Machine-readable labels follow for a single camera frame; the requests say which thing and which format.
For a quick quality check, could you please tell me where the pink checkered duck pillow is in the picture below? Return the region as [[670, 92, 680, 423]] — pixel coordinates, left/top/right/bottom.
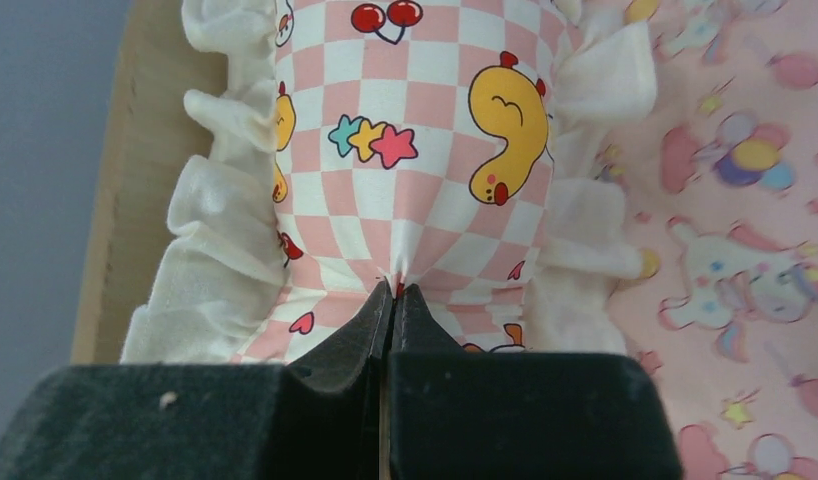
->
[[121, 1, 658, 363]]

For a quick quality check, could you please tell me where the wooden pet bed frame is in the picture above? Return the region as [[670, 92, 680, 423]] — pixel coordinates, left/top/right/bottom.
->
[[71, 1, 226, 364]]

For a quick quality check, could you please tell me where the pink unicorn print mattress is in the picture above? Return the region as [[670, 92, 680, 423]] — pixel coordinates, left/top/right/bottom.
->
[[599, 1, 818, 479]]

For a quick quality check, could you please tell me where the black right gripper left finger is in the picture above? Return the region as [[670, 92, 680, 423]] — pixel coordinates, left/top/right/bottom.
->
[[0, 282, 393, 479]]

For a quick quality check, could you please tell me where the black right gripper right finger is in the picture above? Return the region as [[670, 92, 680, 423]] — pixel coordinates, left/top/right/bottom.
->
[[381, 286, 682, 479]]

